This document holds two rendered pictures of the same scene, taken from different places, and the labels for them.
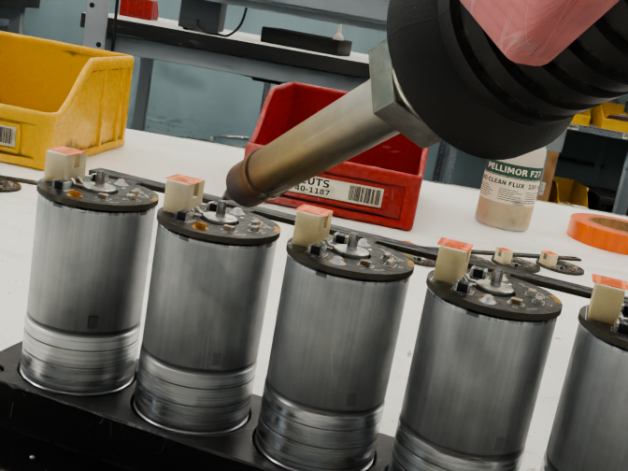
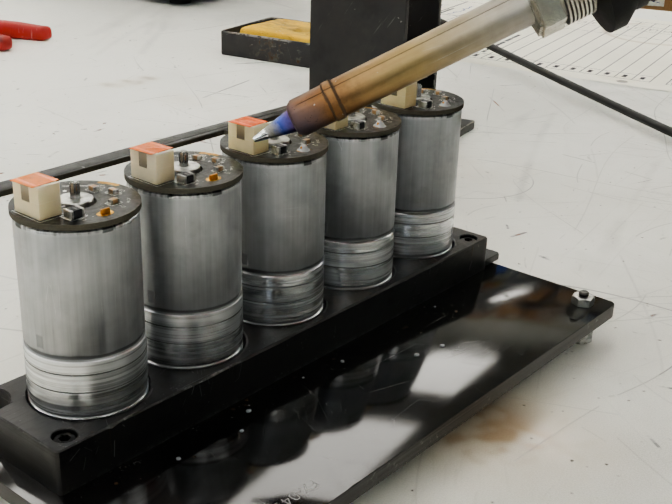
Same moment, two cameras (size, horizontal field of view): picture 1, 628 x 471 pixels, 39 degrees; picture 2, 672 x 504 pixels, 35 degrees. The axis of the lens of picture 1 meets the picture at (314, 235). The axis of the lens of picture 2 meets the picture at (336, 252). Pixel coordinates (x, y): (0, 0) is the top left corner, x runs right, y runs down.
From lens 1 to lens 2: 0.21 m
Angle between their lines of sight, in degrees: 64
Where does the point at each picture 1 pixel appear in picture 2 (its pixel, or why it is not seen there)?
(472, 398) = (389, 193)
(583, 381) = (419, 148)
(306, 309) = (300, 196)
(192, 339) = (233, 273)
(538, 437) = not seen: hidden behind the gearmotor
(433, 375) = (364, 193)
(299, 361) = (302, 237)
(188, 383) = (235, 310)
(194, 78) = not seen: outside the picture
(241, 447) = (269, 332)
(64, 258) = (123, 275)
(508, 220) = not seen: outside the picture
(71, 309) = (134, 319)
